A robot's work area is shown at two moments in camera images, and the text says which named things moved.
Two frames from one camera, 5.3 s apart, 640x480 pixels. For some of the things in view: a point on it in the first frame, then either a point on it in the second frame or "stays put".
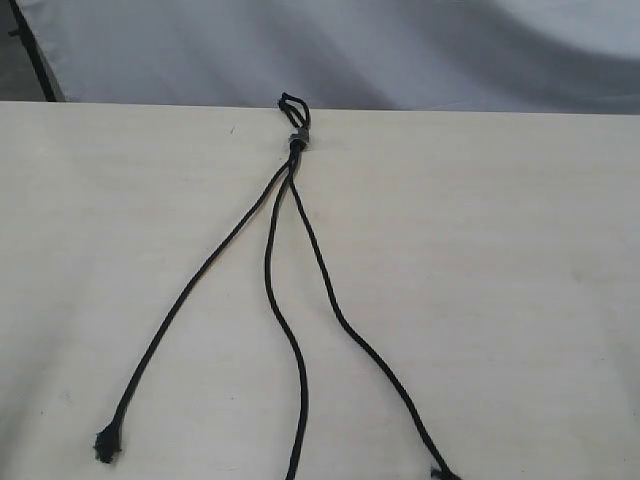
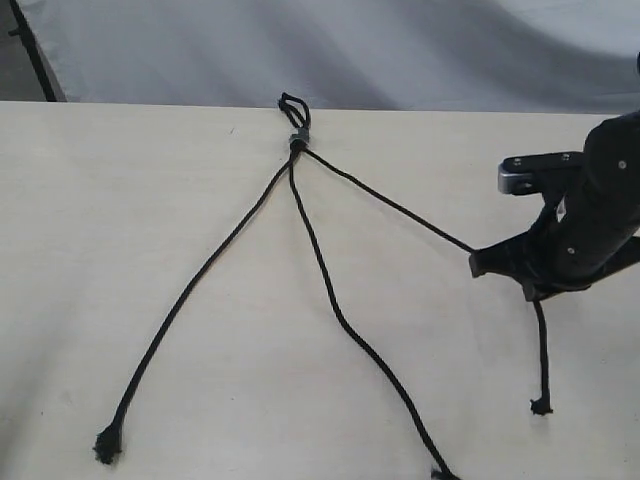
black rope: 282,322 -> 541,405
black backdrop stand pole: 25,33 stays put
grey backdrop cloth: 566,56 stays put
